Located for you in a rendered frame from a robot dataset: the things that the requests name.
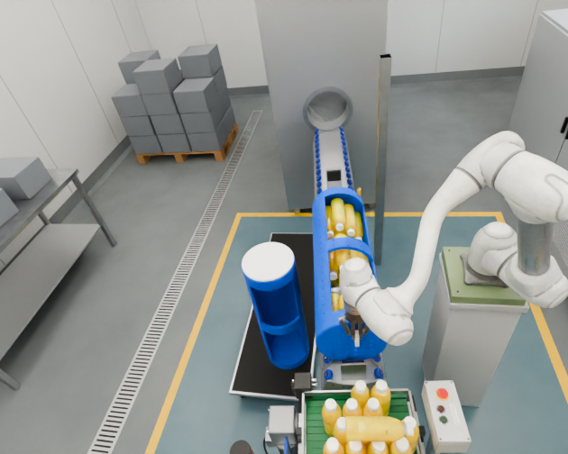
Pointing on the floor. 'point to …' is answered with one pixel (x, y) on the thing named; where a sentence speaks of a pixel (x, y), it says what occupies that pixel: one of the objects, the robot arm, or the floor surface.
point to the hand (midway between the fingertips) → (356, 338)
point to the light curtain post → (381, 152)
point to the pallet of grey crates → (176, 104)
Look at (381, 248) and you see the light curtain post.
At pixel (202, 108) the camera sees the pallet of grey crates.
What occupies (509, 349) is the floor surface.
